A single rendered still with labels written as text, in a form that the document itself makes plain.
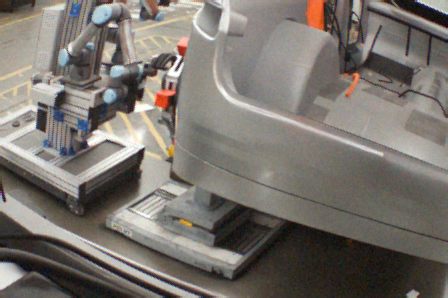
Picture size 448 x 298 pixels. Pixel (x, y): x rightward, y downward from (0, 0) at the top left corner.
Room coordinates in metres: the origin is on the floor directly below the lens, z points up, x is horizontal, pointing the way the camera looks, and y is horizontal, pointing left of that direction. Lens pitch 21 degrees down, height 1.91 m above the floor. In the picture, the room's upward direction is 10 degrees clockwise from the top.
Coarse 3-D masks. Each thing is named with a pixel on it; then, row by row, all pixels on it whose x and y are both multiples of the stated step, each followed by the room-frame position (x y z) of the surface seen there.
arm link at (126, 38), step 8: (128, 16) 3.36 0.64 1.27; (120, 24) 3.35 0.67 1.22; (128, 24) 3.35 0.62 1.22; (120, 32) 3.34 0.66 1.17; (128, 32) 3.34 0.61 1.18; (120, 40) 3.34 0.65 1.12; (128, 40) 3.32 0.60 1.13; (128, 48) 3.30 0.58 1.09; (128, 56) 3.29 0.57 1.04; (128, 64) 3.28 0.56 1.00; (136, 64) 3.30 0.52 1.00; (136, 72) 3.28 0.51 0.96; (128, 80) 3.26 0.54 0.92
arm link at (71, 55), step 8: (104, 8) 3.23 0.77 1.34; (112, 8) 3.27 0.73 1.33; (120, 8) 3.32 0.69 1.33; (96, 16) 3.24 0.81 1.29; (104, 16) 3.22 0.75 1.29; (112, 16) 3.26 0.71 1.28; (120, 16) 3.33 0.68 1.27; (96, 24) 3.24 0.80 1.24; (104, 24) 3.27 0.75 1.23; (88, 32) 3.31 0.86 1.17; (96, 32) 3.33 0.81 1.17; (80, 40) 3.34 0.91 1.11; (88, 40) 3.35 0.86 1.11; (72, 48) 3.37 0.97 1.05; (80, 48) 3.37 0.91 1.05; (64, 56) 3.37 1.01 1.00; (72, 56) 3.37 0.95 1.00; (80, 56) 3.46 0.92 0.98; (64, 64) 3.37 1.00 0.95; (72, 64) 3.44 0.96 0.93
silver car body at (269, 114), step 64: (256, 0) 2.96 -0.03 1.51; (384, 0) 6.47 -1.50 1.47; (192, 64) 2.45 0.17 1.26; (256, 64) 3.06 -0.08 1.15; (320, 64) 3.19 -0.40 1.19; (384, 64) 5.34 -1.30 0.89; (192, 128) 2.43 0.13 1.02; (256, 128) 2.25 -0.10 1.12; (320, 128) 2.16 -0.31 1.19; (384, 128) 2.99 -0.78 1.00; (256, 192) 2.31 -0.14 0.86; (320, 192) 2.17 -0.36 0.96; (384, 192) 2.04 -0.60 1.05
